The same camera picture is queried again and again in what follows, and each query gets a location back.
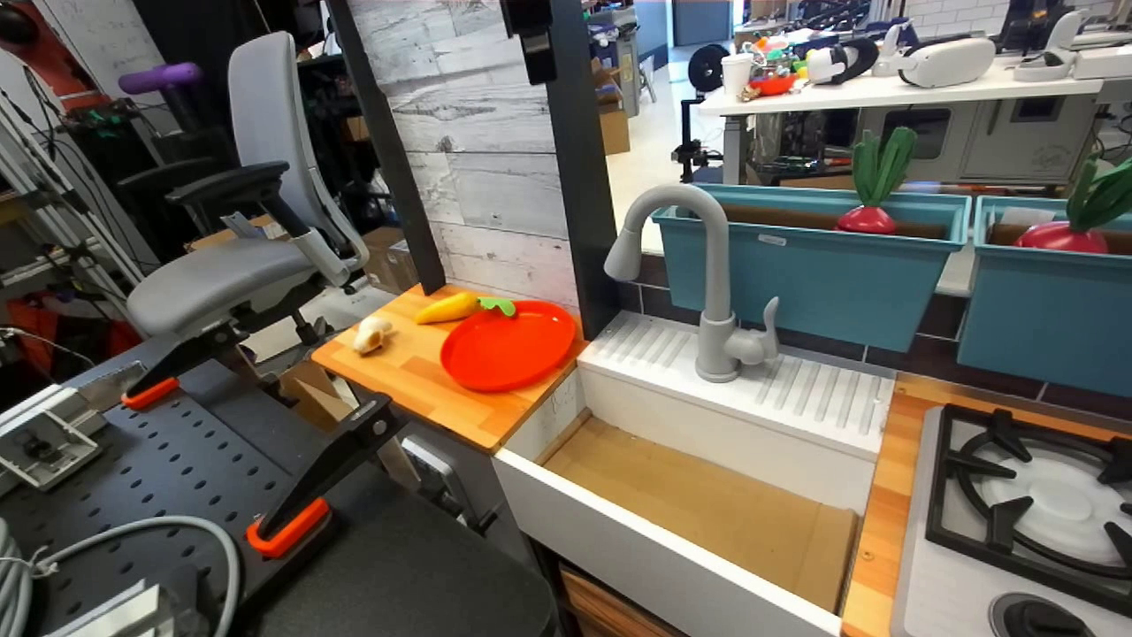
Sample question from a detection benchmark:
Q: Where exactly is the colourful toy pile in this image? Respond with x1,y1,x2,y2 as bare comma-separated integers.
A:
748,37,808,97

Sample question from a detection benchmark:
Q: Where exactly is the red toy radish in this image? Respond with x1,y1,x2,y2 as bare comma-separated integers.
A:
836,121,920,235
1014,156,1132,257

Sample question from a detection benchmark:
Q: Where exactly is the purple padded roller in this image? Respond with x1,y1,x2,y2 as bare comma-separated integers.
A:
118,60,205,97

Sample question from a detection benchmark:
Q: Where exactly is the small cardboard box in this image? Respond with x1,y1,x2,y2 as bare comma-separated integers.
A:
593,101,632,156

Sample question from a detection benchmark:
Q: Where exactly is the white toy sink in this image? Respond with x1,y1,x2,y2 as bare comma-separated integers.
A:
493,309,899,637

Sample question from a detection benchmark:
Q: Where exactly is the wooden countertop board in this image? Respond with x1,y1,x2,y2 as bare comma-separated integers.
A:
311,278,592,457

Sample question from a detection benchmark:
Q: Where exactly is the teal planter box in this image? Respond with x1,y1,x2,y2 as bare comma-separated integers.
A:
955,191,1132,399
650,181,978,358

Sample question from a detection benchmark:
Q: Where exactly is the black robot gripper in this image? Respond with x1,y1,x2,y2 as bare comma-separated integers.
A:
500,0,560,88

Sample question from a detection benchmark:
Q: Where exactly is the gray office chair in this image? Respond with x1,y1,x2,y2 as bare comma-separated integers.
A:
118,28,392,366

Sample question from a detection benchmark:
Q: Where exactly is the white cup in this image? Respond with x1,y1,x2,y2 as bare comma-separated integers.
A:
719,49,757,101

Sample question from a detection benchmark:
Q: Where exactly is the wooden stove surround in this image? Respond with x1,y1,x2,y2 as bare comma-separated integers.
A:
837,370,1132,637

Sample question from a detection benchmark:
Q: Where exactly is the black frame post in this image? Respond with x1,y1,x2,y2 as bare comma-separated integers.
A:
544,0,624,343
327,0,449,296

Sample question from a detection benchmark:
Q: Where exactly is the white rounded device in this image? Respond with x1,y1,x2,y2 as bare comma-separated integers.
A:
895,30,1000,92

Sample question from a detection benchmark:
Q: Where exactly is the silver metal bracket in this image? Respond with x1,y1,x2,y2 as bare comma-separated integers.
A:
0,404,105,493

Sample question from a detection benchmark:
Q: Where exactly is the black perforated table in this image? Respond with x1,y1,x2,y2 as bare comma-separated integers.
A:
0,351,560,637

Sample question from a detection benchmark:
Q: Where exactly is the black clamp orange handle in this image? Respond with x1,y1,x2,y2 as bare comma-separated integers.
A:
118,324,241,416
245,392,407,562

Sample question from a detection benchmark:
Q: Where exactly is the gray corrugated hose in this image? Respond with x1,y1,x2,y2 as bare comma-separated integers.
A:
0,508,245,637

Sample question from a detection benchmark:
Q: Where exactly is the orange plastic plate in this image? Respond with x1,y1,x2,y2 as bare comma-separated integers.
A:
439,296,584,395

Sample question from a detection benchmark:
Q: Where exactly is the gray toy faucet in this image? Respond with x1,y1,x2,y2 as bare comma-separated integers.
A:
602,181,784,384

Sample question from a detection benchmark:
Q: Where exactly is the white desk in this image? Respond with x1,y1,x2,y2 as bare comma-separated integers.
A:
703,55,1117,188

